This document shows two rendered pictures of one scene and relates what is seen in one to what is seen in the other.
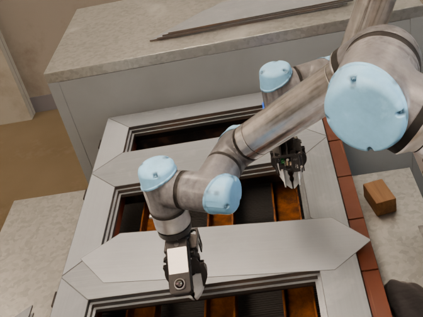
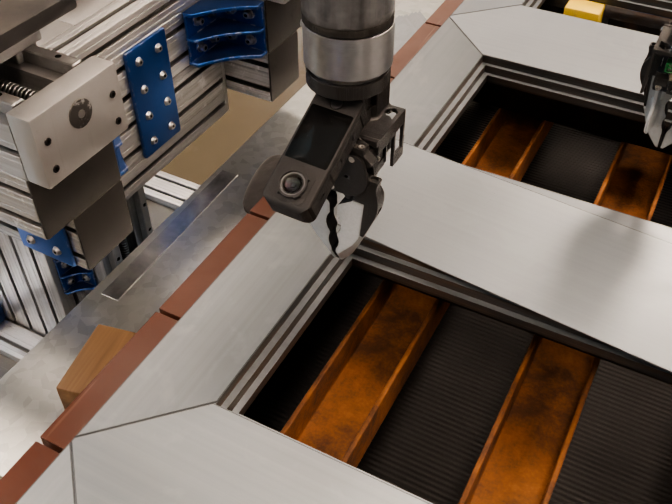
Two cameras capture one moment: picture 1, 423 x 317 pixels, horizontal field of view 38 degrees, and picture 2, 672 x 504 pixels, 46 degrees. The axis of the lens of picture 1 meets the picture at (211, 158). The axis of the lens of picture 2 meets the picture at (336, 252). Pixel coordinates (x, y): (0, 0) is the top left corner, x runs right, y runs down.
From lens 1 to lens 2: 1.85 m
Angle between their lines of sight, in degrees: 100
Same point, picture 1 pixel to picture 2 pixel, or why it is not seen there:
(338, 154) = (107, 389)
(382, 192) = (102, 350)
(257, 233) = (472, 255)
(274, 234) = (439, 235)
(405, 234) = (153, 298)
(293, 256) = (436, 182)
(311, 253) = (402, 173)
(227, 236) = (539, 280)
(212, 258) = (592, 251)
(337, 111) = not seen: outside the picture
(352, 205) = (239, 242)
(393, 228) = not seen: hidden behind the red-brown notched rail
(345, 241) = not seen: hidden behind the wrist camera
